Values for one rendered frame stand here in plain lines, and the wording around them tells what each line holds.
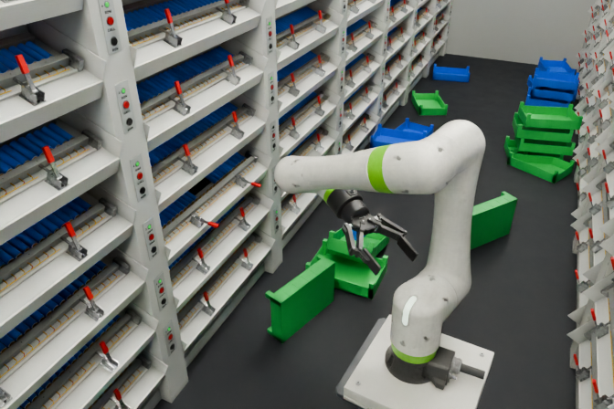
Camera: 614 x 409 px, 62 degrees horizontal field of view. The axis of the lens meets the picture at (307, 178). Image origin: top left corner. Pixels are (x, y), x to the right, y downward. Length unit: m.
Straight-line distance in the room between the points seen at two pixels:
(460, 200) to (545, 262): 1.26
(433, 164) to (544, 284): 1.38
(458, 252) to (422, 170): 0.36
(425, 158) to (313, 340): 1.06
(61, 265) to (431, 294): 0.88
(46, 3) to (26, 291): 0.59
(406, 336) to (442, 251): 0.24
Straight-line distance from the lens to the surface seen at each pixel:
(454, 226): 1.36
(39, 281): 1.26
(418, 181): 1.12
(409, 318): 1.33
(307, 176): 1.34
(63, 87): 1.18
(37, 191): 1.19
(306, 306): 1.98
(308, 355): 1.94
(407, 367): 1.45
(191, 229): 1.64
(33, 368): 1.36
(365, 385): 1.46
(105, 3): 1.20
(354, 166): 1.23
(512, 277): 2.40
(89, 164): 1.26
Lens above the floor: 1.47
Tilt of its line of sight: 30 degrees down
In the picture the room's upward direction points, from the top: straight up
